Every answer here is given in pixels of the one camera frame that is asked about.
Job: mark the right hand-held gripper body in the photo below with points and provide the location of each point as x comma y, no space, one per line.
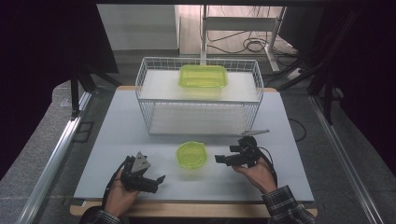
247,154

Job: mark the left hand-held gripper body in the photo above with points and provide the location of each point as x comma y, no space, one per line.
137,174

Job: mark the round green lid clear container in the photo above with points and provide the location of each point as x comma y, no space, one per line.
191,155

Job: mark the rectangular green lid clear container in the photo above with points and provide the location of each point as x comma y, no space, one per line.
202,76

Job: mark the person's right hand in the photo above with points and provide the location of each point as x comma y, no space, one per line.
257,177

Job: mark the person's left hand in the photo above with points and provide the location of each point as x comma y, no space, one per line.
120,199

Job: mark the black metal stand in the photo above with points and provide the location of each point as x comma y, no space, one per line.
74,93
327,90

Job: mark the white cabinet panel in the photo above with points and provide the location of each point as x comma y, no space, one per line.
137,28

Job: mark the black curtain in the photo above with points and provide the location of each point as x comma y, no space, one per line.
34,62
373,77

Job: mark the aluminium rail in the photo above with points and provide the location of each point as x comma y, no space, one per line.
53,161
345,161

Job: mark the white metal desk frame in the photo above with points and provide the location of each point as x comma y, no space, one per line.
239,23

